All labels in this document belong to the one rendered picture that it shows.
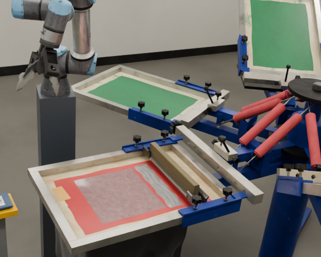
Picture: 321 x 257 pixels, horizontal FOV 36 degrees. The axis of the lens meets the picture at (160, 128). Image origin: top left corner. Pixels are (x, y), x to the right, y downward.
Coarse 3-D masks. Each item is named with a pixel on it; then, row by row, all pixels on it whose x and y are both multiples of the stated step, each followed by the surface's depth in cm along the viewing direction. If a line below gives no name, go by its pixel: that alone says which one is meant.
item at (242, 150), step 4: (236, 148) 251; (240, 148) 251; (244, 148) 251; (240, 152) 247; (244, 152) 248; (248, 152) 248; (220, 156) 243; (240, 156) 246; (244, 156) 248; (248, 156) 249; (232, 160) 245; (240, 160) 248; (244, 160) 249; (248, 160) 251
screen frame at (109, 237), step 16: (176, 144) 259; (80, 160) 237; (96, 160) 240; (112, 160) 244; (192, 160) 246; (32, 176) 222; (208, 176) 235; (48, 192) 212; (48, 208) 204; (64, 224) 194; (144, 224) 199; (160, 224) 201; (176, 224) 206; (64, 240) 190; (80, 240) 187; (96, 240) 188; (112, 240) 192
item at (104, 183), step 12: (120, 168) 240; (132, 168) 241; (156, 168) 243; (60, 180) 227; (72, 180) 228; (84, 180) 229; (96, 180) 230; (108, 180) 231; (120, 180) 231; (132, 180) 232; (144, 180) 233; (168, 180) 235; (72, 192) 220; (84, 192) 220; (96, 192) 221; (108, 192) 222; (120, 192) 223; (72, 204) 212
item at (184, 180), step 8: (152, 144) 243; (152, 152) 244; (160, 152) 237; (160, 160) 238; (168, 160) 231; (168, 168) 232; (176, 168) 226; (176, 176) 226; (184, 176) 220; (184, 184) 221; (192, 184) 215; (192, 192) 216
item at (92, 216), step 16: (128, 192) 223; (144, 192) 224; (176, 192) 227; (80, 208) 210; (96, 208) 211; (112, 208) 212; (128, 208) 213; (144, 208) 214; (160, 208) 215; (176, 208) 216; (80, 224) 201; (96, 224) 202; (112, 224) 202
